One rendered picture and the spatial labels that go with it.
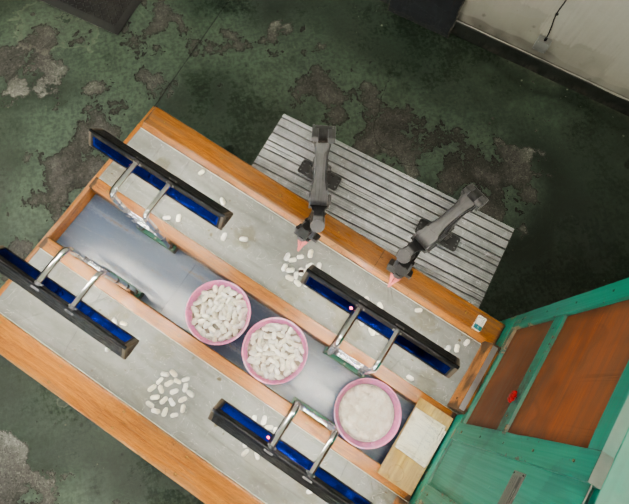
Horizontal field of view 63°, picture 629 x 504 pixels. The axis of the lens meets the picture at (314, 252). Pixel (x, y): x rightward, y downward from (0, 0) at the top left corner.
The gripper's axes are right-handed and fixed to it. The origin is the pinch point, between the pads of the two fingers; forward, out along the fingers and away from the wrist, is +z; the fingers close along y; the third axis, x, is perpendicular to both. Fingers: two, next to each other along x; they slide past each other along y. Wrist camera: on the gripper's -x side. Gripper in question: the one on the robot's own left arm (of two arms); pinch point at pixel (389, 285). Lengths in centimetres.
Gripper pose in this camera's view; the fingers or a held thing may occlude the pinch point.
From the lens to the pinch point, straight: 209.6
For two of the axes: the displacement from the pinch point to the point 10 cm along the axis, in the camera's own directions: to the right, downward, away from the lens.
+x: 3.2, -3.2, 8.9
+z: -4.4, 7.8, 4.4
